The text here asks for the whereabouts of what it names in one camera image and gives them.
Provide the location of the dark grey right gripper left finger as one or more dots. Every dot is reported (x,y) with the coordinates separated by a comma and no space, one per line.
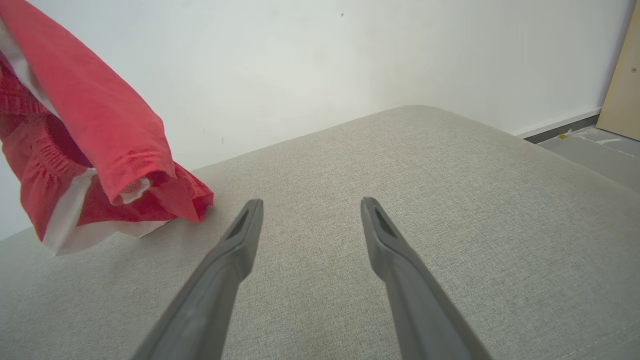
(220,280)

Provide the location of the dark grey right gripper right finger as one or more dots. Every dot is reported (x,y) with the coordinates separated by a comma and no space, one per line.
(415,300)

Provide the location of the red shorts with white stripe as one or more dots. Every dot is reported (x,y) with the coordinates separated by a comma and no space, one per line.
(100,110)

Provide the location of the grey fabric sofa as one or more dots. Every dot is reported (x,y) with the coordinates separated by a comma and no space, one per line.
(450,200)

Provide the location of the light wooden board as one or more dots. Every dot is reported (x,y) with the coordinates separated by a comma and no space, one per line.
(625,100)

